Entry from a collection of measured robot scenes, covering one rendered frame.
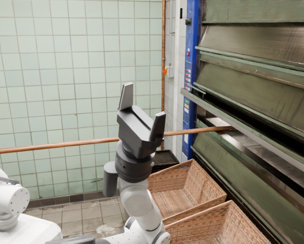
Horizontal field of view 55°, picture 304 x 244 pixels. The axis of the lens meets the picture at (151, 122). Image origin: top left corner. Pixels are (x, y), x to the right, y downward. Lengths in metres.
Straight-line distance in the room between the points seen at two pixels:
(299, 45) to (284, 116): 0.31
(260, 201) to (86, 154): 2.03
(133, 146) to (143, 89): 2.50
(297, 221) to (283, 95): 0.57
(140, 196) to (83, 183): 2.70
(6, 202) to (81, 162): 2.52
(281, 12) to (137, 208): 1.11
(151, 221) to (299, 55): 0.89
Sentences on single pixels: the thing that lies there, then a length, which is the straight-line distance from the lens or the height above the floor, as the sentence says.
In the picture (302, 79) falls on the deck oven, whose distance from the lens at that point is 1.37.
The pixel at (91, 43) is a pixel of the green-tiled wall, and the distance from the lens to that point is 2.96.
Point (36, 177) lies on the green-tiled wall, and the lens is 3.36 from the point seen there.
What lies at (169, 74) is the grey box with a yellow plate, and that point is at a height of 1.44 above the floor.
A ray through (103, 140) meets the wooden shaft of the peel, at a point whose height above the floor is 1.19.
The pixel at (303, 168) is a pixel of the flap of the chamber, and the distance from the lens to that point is 1.18.
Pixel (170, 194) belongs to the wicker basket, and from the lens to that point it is 2.43.
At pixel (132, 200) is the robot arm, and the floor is 1.49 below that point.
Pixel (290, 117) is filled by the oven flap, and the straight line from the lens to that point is 1.41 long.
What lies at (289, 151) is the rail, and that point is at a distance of 1.22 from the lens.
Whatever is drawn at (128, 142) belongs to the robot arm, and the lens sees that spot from 0.62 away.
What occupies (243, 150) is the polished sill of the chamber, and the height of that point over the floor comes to 1.18.
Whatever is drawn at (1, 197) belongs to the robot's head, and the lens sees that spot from 0.79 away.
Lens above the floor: 1.88
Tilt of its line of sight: 18 degrees down
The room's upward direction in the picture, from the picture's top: straight up
